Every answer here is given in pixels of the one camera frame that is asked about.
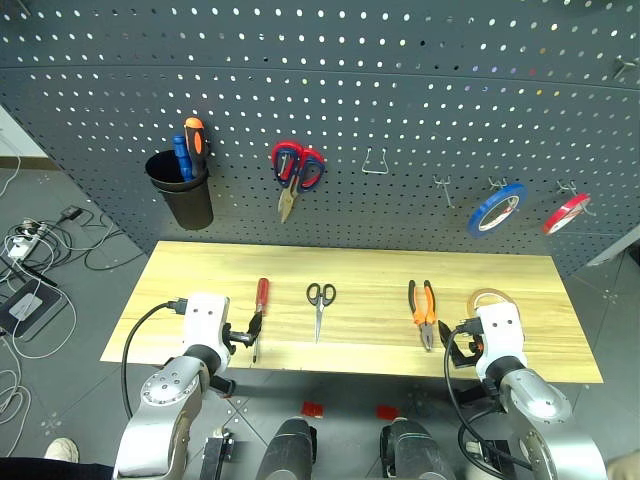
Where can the blue tape roll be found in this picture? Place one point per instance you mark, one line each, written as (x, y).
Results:
(481, 220)

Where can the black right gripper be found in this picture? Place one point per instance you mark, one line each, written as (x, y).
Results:
(468, 346)

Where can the person's beige shoe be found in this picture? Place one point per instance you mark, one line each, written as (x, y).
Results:
(62, 449)

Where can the white power strip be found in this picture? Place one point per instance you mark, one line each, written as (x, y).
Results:
(20, 246)

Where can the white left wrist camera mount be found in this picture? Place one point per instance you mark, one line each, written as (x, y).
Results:
(205, 320)

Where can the orange and black screwdriver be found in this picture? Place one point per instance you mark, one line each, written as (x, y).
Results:
(195, 145)

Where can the black metal bracket box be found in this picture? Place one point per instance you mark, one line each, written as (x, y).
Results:
(217, 455)

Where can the black plastic cup holder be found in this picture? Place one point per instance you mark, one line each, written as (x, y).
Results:
(186, 200)

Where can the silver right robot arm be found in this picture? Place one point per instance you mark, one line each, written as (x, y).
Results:
(545, 415)

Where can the red tape roll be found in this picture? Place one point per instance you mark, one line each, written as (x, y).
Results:
(565, 216)

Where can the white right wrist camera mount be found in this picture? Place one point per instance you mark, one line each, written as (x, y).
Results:
(497, 330)

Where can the clear tan tape roll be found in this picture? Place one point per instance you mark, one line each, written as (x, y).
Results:
(475, 298)

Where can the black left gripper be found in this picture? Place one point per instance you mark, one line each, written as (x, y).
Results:
(236, 337)

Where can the black box with white adapter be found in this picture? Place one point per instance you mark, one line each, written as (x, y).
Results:
(30, 307)

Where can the dark rounded robot leg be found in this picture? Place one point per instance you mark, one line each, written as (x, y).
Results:
(417, 450)
(290, 450)

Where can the orange and black pliers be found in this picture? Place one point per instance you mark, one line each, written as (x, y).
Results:
(424, 310)

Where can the small black floor device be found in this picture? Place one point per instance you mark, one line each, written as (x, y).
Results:
(71, 214)

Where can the grey perforated pegboard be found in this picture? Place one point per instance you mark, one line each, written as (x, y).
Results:
(350, 90)

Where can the red floor marker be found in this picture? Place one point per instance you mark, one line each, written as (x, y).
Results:
(388, 412)
(312, 409)

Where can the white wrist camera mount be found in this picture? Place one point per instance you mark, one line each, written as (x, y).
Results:
(497, 330)
(205, 320)

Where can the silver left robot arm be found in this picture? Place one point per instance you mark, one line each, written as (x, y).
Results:
(165, 415)

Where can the small metal pegboard hook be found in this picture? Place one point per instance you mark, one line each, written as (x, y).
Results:
(625, 67)
(570, 187)
(500, 183)
(444, 187)

